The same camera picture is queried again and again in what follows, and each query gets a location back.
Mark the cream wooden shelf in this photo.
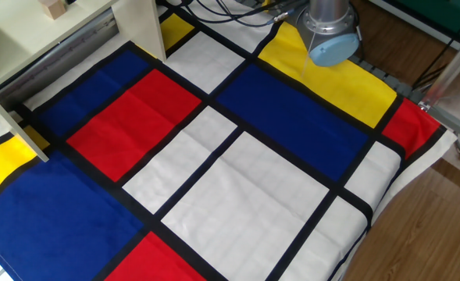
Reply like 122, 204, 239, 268
0, 0, 167, 163

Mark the aluminium frame post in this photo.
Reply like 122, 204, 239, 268
417, 34, 460, 146

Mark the small wooden block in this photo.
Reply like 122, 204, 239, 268
37, 0, 67, 21

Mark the Mondrian pattern colour-block tablecloth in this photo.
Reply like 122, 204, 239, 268
0, 0, 459, 281

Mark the white zip tie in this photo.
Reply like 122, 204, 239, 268
301, 30, 317, 78

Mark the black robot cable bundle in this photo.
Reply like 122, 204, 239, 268
157, 0, 311, 28

